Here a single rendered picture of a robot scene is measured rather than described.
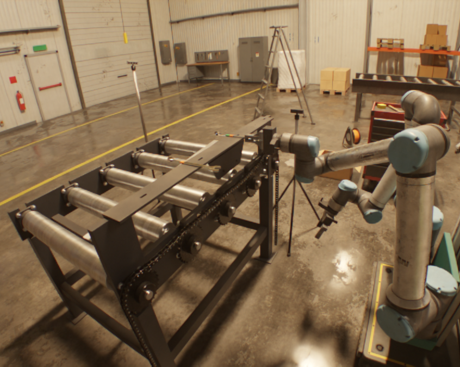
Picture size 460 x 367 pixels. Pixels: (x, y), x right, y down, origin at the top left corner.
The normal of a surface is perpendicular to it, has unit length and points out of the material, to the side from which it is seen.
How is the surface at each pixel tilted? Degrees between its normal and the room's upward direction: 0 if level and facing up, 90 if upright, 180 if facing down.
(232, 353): 0
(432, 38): 90
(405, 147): 83
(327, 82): 90
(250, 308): 0
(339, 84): 90
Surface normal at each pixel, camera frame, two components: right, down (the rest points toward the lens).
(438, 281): 0.01, -0.91
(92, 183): 0.86, 0.18
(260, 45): -0.51, 0.42
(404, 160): -0.92, 0.12
